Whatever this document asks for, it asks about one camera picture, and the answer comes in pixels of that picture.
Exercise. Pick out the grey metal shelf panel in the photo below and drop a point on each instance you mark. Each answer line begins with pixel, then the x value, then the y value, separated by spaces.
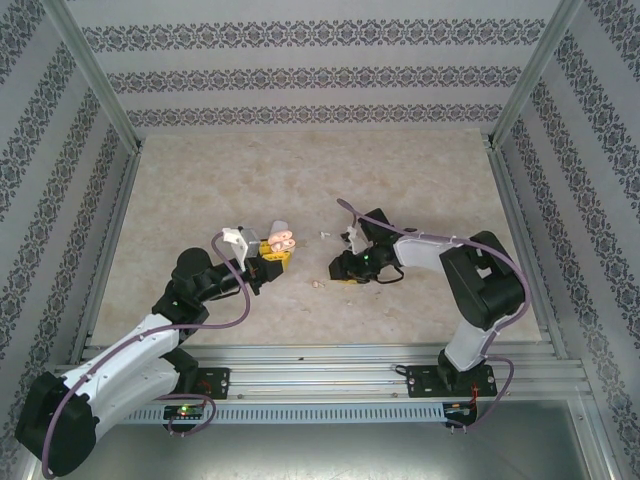
pixel 325 450

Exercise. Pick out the pink gold-rimmed earbud charging case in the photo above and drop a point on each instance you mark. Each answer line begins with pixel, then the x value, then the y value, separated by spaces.
pixel 280 243

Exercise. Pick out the aluminium rail beam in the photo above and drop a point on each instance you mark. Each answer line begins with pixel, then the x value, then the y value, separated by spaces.
pixel 325 375

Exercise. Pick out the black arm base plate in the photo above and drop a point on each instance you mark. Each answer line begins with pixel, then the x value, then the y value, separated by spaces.
pixel 425 382
pixel 217 382

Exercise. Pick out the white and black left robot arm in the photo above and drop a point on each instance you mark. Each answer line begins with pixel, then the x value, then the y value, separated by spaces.
pixel 125 360

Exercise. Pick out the aluminium frame post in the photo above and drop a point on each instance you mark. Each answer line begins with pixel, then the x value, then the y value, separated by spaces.
pixel 537 70
pixel 90 70

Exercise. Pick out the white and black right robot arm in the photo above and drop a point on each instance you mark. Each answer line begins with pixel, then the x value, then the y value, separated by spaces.
pixel 480 300

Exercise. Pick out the aluminium side rail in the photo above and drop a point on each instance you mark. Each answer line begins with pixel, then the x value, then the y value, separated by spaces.
pixel 111 250
pixel 529 250

